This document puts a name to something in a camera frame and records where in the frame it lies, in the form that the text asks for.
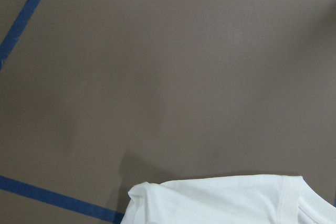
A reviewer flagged white long-sleeve printed shirt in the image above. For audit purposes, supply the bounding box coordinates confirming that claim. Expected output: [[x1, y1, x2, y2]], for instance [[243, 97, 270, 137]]
[[122, 174, 335, 223]]

